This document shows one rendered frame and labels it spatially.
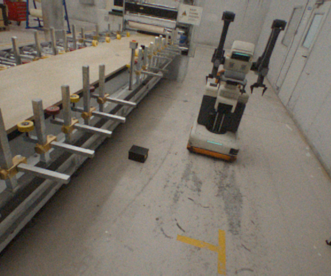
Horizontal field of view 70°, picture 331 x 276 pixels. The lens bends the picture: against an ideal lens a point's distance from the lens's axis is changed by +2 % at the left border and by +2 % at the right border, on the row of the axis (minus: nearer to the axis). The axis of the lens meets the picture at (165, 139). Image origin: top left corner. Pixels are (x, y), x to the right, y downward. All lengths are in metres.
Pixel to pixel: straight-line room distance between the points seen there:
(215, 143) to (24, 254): 2.12
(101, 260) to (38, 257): 0.43
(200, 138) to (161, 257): 1.50
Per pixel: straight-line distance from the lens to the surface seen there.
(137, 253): 1.94
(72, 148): 1.44
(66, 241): 2.03
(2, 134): 1.23
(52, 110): 1.71
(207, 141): 2.87
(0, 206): 1.37
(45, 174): 1.27
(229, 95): 2.73
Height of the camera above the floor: 1.63
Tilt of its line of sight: 31 degrees down
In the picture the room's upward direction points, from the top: 10 degrees clockwise
